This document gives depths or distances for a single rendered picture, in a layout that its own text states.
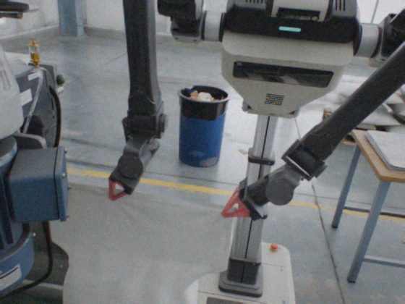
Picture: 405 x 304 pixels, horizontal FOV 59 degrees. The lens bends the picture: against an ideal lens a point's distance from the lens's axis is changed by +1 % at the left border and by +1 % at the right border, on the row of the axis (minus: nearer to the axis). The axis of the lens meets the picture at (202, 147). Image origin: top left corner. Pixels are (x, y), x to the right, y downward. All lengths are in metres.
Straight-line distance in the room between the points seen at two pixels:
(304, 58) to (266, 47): 0.11
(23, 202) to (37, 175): 0.05
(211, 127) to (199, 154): 0.28
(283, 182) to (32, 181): 0.46
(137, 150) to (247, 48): 0.51
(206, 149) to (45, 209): 2.65
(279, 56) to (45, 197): 0.76
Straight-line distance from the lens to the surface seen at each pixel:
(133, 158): 0.75
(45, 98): 1.05
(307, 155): 0.79
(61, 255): 1.63
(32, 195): 0.59
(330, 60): 1.11
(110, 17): 9.45
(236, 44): 1.10
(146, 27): 0.67
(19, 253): 0.66
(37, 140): 0.66
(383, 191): 2.09
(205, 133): 3.10
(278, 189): 0.74
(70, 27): 9.64
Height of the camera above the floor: 1.58
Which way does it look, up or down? 26 degrees down
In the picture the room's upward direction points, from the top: 5 degrees clockwise
